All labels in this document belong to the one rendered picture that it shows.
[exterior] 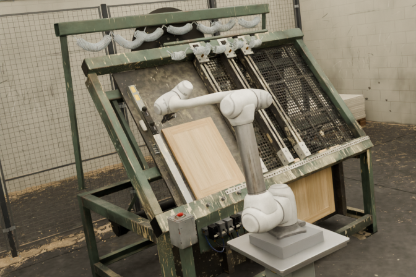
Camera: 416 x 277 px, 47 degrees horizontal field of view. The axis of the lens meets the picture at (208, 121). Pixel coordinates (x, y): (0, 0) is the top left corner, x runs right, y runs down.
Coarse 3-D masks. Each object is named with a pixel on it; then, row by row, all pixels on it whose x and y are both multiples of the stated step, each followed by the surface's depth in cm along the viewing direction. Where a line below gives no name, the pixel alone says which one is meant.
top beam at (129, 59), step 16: (272, 32) 432; (288, 32) 443; (160, 48) 362; (176, 48) 369; (240, 48) 408; (256, 48) 424; (96, 64) 328; (112, 64) 334; (128, 64) 342; (144, 64) 354; (160, 64) 365
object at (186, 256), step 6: (180, 252) 282; (186, 252) 280; (192, 252) 282; (180, 258) 284; (186, 258) 280; (192, 258) 282; (186, 264) 280; (192, 264) 283; (186, 270) 281; (192, 270) 283; (186, 276) 283; (192, 276) 283
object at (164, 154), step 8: (128, 88) 338; (136, 104) 334; (144, 120) 329; (152, 136) 325; (160, 144) 323; (160, 152) 321; (168, 160) 319; (168, 168) 317; (176, 168) 318; (176, 176) 315; (176, 184) 313; (184, 184) 314; (184, 192) 311; (184, 200) 309; (192, 200) 310
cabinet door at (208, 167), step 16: (176, 128) 338; (192, 128) 344; (208, 128) 351; (176, 144) 331; (192, 144) 337; (208, 144) 343; (224, 144) 349; (176, 160) 325; (192, 160) 330; (208, 160) 336; (224, 160) 342; (192, 176) 322; (208, 176) 328; (224, 176) 334; (240, 176) 340; (208, 192) 321
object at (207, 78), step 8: (208, 40) 369; (192, 48) 376; (208, 48) 367; (200, 56) 375; (200, 64) 375; (200, 72) 377; (208, 72) 375; (208, 80) 371; (208, 88) 373; (216, 88) 369; (232, 128) 359; (264, 168) 346
